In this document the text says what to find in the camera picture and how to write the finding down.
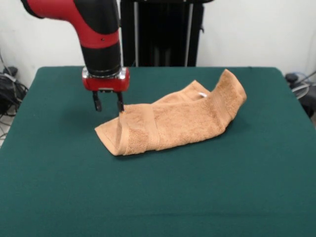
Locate dark green table cloth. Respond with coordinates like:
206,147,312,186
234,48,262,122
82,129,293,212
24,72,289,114
0,65,316,237

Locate tan terry towel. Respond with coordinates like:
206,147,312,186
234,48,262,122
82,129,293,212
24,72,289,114
94,69,247,157

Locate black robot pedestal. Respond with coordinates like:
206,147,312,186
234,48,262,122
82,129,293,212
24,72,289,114
119,0,206,67

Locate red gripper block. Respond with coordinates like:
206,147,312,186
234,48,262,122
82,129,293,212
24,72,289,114
81,67,131,115

